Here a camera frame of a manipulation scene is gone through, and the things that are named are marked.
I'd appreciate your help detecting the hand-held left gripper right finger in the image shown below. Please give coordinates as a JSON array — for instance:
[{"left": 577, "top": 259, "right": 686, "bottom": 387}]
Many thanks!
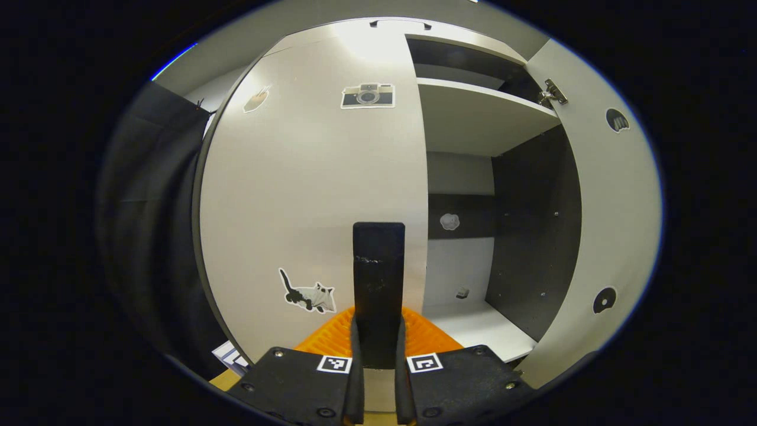
[{"left": 395, "top": 306, "right": 536, "bottom": 426}]

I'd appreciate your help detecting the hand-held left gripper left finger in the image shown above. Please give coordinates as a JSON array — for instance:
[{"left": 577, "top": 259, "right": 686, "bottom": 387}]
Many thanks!
[{"left": 228, "top": 305, "right": 364, "bottom": 426}]

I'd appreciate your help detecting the beige cabinet door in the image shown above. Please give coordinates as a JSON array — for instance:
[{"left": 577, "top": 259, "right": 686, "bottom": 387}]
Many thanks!
[
  {"left": 199, "top": 24, "right": 429, "bottom": 413},
  {"left": 515, "top": 38, "right": 663, "bottom": 391}
]

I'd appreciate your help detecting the beige double-door shoe cabinet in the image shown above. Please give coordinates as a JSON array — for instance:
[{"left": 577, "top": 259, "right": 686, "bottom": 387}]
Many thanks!
[{"left": 192, "top": 17, "right": 583, "bottom": 364}]

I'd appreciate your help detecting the white book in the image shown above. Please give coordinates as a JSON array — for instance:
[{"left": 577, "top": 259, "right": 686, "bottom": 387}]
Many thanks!
[{"left": 212, "top": 340, "right": 249, "bottom": 376}]

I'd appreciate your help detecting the black backdrop cloth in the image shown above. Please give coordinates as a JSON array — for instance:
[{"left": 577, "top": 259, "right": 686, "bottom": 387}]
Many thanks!
[{"left": 98, "top": 80, "right": 237, "bottom": 379}]

